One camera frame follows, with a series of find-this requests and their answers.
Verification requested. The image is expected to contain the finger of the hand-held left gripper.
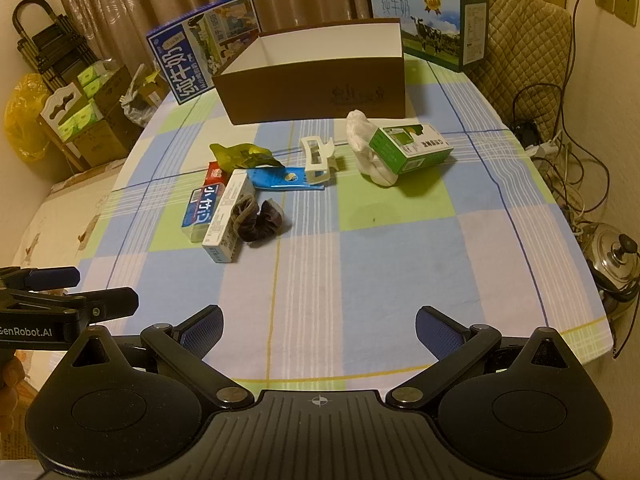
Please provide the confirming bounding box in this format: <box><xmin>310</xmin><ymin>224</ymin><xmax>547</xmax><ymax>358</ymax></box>
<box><xmin>0</xmin><ymin>266</ymin><xmax>82</xmax><ymax>292</ymax></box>
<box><xmin>0</xmin><ymin>287</ymin><xmax>140</xmax><ymax>323</ymax></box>

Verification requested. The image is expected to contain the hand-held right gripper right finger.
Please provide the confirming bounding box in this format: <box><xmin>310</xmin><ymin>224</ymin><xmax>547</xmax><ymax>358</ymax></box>
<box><xmin>385</xmin><ymin>304</ymin><xmax>581</xmax><ymax>409</ymax></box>

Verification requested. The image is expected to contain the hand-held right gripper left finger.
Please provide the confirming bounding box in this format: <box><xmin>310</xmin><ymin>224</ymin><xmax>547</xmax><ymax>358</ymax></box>
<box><xmin>64</xmin><ymin>304</ymin><xmax>256</xmax><ymax>414</ymax></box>

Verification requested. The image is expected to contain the white medicine box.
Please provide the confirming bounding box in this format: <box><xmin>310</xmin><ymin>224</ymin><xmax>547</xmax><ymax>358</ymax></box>
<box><xmin>202</xmin><ymin>170</ymin><xmax>256</xmax><ymax>264</ymax></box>

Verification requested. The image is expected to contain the blue toothpaste box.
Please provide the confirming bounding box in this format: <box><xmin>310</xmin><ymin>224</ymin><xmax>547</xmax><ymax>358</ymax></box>
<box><xmin>181</xmin><ymin>183</ymin><xmax>232</xmax><ymax>243</ymax></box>

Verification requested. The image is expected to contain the dark hair scrunchie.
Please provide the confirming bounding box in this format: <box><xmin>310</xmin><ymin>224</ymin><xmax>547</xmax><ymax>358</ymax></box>
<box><xmin>232</xmin><ymin>198</ymin><xmax>287</xmax><ymax>247</ymax></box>

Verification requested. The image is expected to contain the small red tube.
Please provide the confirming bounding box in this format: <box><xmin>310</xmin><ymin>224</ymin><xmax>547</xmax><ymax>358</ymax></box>
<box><xmin>206</xmin><ymin>161</ymin><xmax>236</xmax><ymax>190</ymax></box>

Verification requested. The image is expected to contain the blue tube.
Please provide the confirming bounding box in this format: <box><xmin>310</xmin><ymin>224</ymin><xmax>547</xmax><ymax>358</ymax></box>
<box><xmin>245</xmin><ymin>166</ymin><xmax>326</xmax><ymax>192</ymax></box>

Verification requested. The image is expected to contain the yellow-green snack packet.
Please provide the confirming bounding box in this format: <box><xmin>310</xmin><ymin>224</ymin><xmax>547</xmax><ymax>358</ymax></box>
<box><xmin>209</xmin><ymin>143</ymin><xmax>286</xmax><ymax>172</ymax></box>

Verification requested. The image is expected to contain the small green milk carton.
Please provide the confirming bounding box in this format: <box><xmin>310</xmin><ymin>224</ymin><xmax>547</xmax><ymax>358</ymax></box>
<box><xmin>368</xmin><ymin>124</ymin><xmax>455</xmax><ymax>175</ymax></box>

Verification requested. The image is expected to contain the white hair claw clip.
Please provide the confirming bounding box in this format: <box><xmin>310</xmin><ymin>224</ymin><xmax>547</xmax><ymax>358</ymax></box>
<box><xmin>299</xmin><ymin>135</ymin><xmax>341</xmax><ymax>185</ymax></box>

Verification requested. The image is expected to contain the white knit cloth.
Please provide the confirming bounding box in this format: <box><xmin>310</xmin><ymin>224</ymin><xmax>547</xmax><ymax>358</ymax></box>
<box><xmin>346</xmin><ymin>109</ymin><xmax>401</xmax><ymax>187</ymax></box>

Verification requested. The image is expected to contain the brown cardboard box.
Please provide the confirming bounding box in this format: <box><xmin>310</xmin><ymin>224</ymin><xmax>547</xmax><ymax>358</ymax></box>
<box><xmin>212</xmin><ymin>18</ymin><xmax>407</xmax><ymax>125</ymax></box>

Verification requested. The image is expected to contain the person's left hand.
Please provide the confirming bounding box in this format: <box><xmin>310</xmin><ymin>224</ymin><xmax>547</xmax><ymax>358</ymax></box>
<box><xmin>0</xmin><ymin>352</ymin><xmax>27</xmax><ymax>433</ymax></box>

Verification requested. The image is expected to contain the beige printed mat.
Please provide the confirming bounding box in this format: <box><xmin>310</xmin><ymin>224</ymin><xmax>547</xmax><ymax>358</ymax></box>
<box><xmin>0</xmin><ymin>172</ymin><xmax>128</xmax><ymax>271</ymax></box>

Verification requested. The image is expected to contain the cardboard box of green packs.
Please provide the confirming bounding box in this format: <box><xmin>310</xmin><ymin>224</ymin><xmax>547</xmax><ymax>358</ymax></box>
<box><xmin>37</xmin><ymin>62</ymin><xmax>146</xmax><ymax>168</ymax></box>

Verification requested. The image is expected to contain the yellow plastic bag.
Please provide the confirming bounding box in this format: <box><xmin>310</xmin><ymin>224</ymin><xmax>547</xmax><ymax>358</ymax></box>
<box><xmin>2</xmin><ymin>74</ymin><xmax>55</xmax><ymax>163</ymax></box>

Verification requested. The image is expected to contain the clear plastic bag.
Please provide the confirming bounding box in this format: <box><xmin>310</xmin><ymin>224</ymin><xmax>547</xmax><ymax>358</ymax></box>
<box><xmin>119</xmin><ymin>67</ymin><xmax>163</xmax><ymax>128</ymax></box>

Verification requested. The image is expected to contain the steel kettle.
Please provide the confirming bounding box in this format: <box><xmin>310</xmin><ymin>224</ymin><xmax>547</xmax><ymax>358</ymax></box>
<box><xmin>585</xmin><ymin>221</ymin><xmax>640</xmax><ymax>311</ymax></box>

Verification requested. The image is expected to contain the white power strip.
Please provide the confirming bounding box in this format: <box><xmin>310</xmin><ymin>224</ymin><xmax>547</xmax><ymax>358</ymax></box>
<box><xmin>524</xmin><ymin>139</ymin><xmax>565</xmax><ymax>158</ymax></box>

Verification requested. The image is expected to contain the small open cardboard box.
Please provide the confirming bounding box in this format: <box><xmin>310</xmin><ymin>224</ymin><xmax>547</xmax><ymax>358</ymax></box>
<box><xmin>134</xmin><ymin>64</ymin><xmax>172</xmax><ymax>109</ymax></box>

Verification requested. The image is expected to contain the black power adapter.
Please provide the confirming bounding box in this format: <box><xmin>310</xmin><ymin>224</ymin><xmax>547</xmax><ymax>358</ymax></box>
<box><xmin>511</xmin><ymin>119</ymin><xmax>543</xmax><ymax>143</ymax></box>

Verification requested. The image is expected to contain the black folding step ladder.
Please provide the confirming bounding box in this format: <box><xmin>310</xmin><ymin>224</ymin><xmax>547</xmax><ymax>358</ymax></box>
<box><xmin>12</xmin><ymin>0</ymin><xmax>101</xmax><ymax>111</ymax></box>

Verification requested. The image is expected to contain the dark blue milk carton box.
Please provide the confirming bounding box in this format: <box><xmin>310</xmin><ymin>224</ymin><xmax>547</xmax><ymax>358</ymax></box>
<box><xmin>146</xmin><ymin>0</ymin><xmax>262</xmax><ymax>106</ymax></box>

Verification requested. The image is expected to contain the chair with quilted cover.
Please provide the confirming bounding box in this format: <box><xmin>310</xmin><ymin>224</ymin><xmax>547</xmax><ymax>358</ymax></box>
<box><xmin>465</xmin><ymin>0</ymin><xmax>573</xmax><ymax>133</ymax></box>

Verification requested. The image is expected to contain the light blue milk carton box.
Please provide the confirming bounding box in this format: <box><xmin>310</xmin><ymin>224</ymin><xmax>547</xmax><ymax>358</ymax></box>
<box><xmin>368</xmin><ymin>0</ymin><xmax>490</xmax><ymax>73</ymax></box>

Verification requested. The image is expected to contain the white carton with handle cutouts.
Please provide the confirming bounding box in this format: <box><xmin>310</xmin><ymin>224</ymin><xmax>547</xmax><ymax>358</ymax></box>
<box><xmin>40</xmin><ymin>85</ymin><xmax>86</xmax><ymax>133</ymax></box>

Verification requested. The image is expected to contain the power strip with cables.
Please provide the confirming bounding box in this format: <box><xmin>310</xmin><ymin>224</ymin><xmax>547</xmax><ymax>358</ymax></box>
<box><xmin>512</xmin><ymin>82</ymin><xmax>613</xmax><ymax>221</ymax></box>

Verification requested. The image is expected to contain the grey charger cable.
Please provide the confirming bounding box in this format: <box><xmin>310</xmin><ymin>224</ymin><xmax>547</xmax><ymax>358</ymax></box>
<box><xmin>569</xmin><ymin>0</ymin><xmax>608</xmax><ymax>136</ymax></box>

